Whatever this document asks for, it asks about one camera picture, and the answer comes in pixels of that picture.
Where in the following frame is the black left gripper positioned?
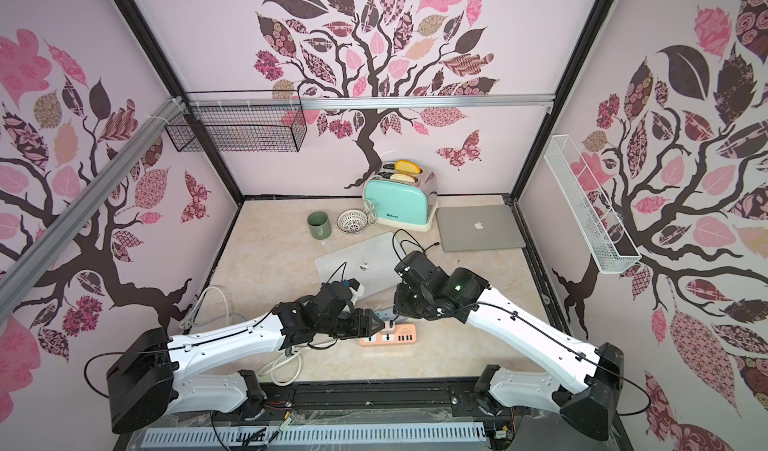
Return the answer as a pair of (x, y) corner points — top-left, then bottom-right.
(316, 310), (383, 342)

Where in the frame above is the black usb cable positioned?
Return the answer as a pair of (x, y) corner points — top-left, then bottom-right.
(391, 228), (442, 266)

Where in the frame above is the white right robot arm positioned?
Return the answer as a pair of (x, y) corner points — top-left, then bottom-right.
(394, 251), (624, 441)

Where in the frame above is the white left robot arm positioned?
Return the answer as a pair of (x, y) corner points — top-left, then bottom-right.
(106, 279), (385, 434)

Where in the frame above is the white laptop with sticker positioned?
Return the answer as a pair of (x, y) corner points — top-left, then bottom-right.
(315, 232), (401, 298)

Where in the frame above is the silver grey laptop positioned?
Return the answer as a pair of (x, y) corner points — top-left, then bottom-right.
(436, 204), (525, 252)

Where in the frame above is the orange power strip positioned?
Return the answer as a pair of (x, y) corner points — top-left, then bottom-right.
(358, 324), (417, 347)

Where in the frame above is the mint green toaster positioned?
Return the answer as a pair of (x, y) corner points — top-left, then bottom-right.
(363, 161), (438, 232)

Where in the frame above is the white patterned small bowl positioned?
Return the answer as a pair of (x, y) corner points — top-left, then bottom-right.
(337, 209), (368, 234)

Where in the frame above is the green ceramic mug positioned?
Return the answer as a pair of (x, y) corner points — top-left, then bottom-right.
(307, 211), (332, 241)

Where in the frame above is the yellow bread slice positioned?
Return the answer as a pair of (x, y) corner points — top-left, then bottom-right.
(394, 160), (422, 175)

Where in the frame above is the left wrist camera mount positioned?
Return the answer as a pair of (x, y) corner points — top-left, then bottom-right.
(340, 279), (365, 304)

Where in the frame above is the white orange strip cord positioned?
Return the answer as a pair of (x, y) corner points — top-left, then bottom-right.
(257, 345), (304, 388)

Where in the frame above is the white perforated cable duct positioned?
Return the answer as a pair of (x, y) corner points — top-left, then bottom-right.
(138, 422), (486, 450)

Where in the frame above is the white wire wall basket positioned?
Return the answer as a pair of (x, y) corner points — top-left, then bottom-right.
(544, 135), (641, 275)

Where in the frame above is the black wire wall basket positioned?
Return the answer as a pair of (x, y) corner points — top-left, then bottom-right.
(165, 91), (308, 153)

